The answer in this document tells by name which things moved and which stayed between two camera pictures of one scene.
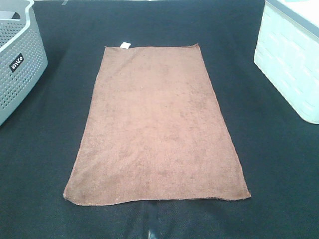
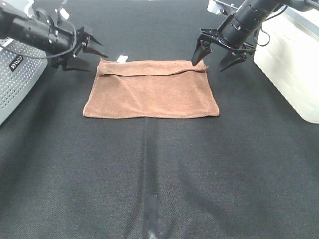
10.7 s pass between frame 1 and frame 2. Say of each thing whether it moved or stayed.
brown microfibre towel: moved
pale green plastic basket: stayed
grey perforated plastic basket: stayed
